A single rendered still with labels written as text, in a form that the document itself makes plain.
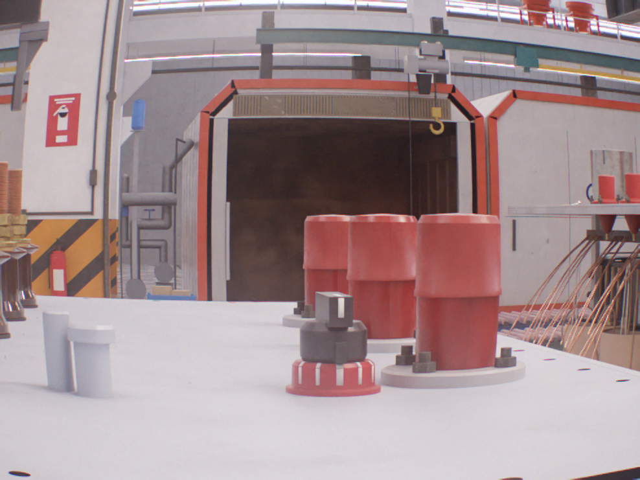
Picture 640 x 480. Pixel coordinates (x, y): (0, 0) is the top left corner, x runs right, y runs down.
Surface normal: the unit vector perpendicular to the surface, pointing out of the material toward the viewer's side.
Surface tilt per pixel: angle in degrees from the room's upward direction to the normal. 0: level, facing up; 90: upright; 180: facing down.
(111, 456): 0
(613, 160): 90
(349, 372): 88
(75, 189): 90
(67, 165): 90
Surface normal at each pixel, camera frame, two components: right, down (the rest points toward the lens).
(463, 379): 0.00, 0.01
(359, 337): 0.76, 0.01
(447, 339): -0.29, 0.02
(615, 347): -0.86, 0.00
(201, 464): 0.00, -1.00
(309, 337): -0.65, 0.00
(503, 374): 0.56, 0.01
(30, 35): 0.22, 0.01
